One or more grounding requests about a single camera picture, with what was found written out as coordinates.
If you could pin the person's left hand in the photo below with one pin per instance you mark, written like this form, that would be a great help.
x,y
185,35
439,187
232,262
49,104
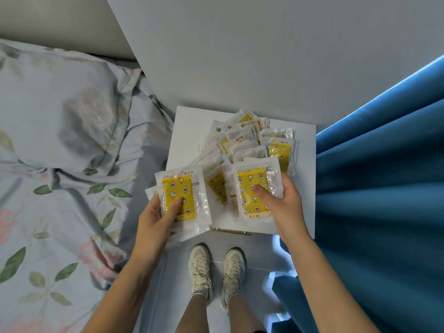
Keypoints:
x,y
152,235

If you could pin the person's right hand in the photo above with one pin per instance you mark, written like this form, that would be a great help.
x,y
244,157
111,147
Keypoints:
x,y
289,215

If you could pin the pile of yellow sachet packets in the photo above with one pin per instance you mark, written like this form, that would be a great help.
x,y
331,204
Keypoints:
x,y
281,152

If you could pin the person's right forearm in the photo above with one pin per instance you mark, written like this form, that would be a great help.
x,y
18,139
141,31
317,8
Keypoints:
x,y
326,291

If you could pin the person's left forearm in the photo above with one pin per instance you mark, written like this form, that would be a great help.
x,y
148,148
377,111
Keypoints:
x,y
118,301

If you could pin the person's right white shoe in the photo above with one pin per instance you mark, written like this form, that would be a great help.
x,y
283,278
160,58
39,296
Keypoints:
x,y
233,273

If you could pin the person's left leg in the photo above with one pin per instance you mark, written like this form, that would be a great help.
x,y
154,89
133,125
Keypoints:
x,y
192,315

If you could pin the person's leg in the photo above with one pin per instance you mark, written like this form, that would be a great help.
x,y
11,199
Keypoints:
x,y
242,315
192,315

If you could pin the white bedside table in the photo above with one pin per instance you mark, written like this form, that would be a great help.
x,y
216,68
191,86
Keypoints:
x,y
184,135

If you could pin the person's right leg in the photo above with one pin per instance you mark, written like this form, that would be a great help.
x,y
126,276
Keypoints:
x,y
242,315

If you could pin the blue curtain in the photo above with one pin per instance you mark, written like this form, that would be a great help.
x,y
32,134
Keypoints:
x,y
381,204

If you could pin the floral bed sheet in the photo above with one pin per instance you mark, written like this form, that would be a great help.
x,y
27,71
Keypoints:
x,y
52,239

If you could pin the floral pillow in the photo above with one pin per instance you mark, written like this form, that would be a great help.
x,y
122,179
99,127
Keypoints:
x,y
52,100

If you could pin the beige padded headboard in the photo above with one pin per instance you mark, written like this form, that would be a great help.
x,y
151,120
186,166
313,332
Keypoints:
x,y
52,20

